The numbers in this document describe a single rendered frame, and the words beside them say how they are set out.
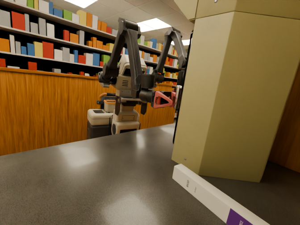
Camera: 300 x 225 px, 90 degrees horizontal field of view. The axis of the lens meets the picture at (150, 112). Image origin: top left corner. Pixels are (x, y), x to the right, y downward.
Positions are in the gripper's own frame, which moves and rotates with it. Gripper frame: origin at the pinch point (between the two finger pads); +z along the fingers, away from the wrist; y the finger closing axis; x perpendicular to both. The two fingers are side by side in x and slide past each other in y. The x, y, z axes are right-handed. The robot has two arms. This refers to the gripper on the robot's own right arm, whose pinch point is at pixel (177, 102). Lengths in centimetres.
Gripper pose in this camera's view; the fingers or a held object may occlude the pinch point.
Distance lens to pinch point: 59.4
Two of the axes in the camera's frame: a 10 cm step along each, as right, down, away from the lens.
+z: 6.9, 2.3, -6.9
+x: -1.2, 9.7, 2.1
